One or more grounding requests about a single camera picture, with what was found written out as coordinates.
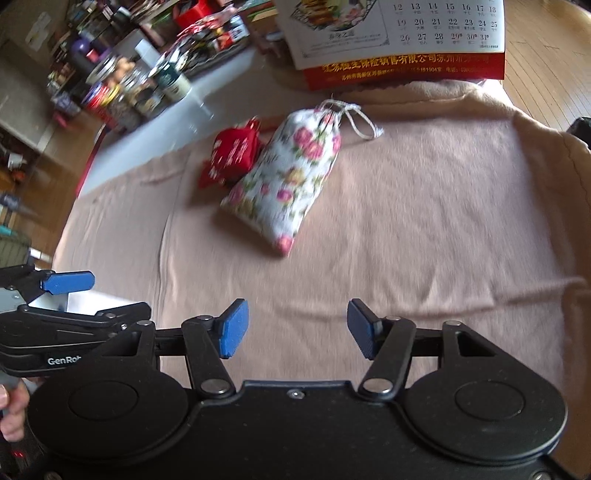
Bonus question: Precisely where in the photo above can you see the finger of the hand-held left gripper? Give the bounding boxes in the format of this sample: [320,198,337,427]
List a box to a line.
[0,302,153,342]
[0,264,96,305]

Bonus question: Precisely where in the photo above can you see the person's left hand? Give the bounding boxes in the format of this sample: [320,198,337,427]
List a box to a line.
[0,375,31,442]

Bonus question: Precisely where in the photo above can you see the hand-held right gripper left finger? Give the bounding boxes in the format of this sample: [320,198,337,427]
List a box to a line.
[99,298,250,398]

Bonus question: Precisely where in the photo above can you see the floral drawstring pouch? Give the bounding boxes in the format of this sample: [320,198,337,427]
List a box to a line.
[220,99,385,258]

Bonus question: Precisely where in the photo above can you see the glass jar of pistachios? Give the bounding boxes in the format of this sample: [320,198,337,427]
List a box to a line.
[108,89,143,133]

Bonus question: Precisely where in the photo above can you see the red-based desk calendar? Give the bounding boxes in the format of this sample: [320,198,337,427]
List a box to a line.
[276,0,506,92]

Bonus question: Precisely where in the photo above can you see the red embroidered pouch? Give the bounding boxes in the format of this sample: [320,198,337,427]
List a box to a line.
[198,117,265,190]

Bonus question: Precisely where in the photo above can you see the dark-label glass jar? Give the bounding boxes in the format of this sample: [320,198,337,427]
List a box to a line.
[133,69,163,117]

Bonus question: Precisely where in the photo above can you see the green-label white cup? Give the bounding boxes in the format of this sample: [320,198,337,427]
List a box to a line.
[154,64,192,103]

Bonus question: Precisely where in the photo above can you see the large glass jar of nuts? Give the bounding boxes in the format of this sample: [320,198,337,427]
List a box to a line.
[92,54,140,88]

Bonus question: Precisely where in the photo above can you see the red tin can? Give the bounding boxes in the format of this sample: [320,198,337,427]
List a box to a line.
[83,82,116,123]

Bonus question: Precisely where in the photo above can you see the beige blanket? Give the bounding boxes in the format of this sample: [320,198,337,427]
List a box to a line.
[51,78,591,464]

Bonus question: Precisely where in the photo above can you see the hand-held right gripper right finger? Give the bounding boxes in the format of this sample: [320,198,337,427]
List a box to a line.
[346,298,499,401]

